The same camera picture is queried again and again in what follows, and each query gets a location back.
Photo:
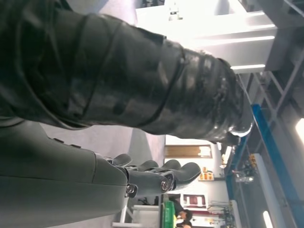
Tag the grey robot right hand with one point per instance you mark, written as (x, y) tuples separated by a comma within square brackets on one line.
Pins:
[(118, 78)]

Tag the person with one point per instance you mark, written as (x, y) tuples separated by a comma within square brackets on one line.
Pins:
[(181, 212)]

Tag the blue overhead steel beam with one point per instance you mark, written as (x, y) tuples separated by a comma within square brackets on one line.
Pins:
[(273, 151)]

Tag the fluorescent ceiling light tube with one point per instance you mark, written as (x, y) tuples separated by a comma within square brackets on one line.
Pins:
[(268, 220), (248, 67)]

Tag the brown wooden wall panel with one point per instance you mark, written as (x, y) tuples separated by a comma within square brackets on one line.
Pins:
[(185, 151)]

